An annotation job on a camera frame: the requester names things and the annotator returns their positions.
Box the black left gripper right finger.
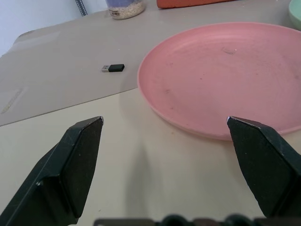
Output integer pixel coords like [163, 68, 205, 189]
[226, 115, 301, 219]

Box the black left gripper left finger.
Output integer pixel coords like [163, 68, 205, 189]
[0, 116, 104, 226]

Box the pink plate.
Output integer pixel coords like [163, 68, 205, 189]
[137, 22, 301, 141]

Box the black USB dongle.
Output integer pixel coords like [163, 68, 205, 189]
[101, 64, 126, 73]

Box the green bowl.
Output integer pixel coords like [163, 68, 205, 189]
[288, 0, 301, 30]

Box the glass jar with grains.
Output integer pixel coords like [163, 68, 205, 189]
[105, 0, 147, 20]

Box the red-orange block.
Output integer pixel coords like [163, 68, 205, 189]
[156, 0, 236, 9]

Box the perforated metal rail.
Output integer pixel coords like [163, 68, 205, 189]
[74, 0, 88, 17]

